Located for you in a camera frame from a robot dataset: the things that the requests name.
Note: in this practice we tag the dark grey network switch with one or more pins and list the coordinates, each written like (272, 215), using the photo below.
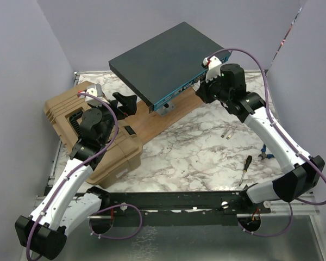
(164, 66)

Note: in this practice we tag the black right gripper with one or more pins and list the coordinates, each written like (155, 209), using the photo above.
(202, 91)

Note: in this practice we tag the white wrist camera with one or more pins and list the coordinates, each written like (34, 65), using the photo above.
(94, 90)
(213, 66)

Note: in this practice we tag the blue handled pliers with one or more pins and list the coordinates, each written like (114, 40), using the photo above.
(263, 155)

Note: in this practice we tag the black metal mounting rail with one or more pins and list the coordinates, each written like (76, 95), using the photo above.
(177, 208)

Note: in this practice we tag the tan plastic tool case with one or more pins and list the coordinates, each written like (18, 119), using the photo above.
(65, 111)

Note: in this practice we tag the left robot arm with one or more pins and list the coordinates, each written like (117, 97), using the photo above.
(46, 229)

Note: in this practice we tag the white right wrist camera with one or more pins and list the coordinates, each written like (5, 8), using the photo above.
(213, 66)

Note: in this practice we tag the silver metal switch stand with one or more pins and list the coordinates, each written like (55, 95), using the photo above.
(165, 109)

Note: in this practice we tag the black yellow screwdriver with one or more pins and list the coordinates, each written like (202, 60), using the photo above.
(245, 168)

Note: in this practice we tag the wooden base board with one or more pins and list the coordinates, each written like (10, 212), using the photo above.
(148, 125)

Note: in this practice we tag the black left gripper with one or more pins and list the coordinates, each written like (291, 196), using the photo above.
(129, 103)

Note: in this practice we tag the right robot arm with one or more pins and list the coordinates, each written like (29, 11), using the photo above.
(226, 84)

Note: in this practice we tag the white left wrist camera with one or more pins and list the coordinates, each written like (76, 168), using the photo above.
(94, 90)

